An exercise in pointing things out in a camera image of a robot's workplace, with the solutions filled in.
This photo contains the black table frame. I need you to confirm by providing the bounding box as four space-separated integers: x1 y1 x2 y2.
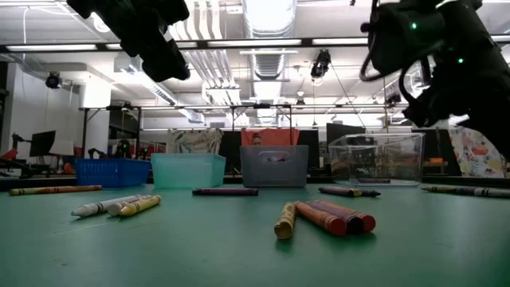
0 175 510 192

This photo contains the black metal rack frame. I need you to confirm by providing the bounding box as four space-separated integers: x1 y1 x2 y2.
78 104 143 161

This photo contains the orange fabric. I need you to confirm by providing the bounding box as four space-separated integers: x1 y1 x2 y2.
240 127 301 147

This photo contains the silver ventilation duct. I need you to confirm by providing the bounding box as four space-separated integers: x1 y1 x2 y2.
241 0 299 81

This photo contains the leaf print fabric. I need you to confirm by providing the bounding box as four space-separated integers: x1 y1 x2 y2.
166 128 224 155

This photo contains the white board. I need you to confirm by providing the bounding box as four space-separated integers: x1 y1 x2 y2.
49 138 76 157

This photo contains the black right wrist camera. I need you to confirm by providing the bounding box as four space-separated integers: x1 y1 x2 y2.
365 0 446 77

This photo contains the white crayon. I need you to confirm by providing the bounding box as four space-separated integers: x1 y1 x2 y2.
70 194 143 218
106 194 155 218

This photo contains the green crayon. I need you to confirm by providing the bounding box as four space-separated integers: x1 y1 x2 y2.
453 187 510 199

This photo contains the grey plastic bin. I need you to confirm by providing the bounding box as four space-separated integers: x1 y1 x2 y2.
239 143 310 189

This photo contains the flower print fabric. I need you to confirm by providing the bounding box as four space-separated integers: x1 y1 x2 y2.
447 127 508 179

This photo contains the black right camera cable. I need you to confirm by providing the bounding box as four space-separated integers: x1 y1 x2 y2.
359 22 424 105

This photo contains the teal plastic bin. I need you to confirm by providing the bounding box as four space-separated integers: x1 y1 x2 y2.
150 152 227 190

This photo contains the black monitor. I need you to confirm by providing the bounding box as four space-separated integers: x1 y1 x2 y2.
29 129 57 158
326 122 367 147

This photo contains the blue plastic basket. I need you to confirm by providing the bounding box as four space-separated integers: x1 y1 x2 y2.
74 157 153 189

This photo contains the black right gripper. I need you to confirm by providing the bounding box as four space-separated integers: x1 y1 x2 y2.
401 59 510 161

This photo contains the clear plastic bin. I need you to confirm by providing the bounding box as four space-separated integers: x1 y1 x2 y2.
328 132 426 188

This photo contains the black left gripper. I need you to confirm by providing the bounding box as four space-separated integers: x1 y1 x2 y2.
65 0 191 57

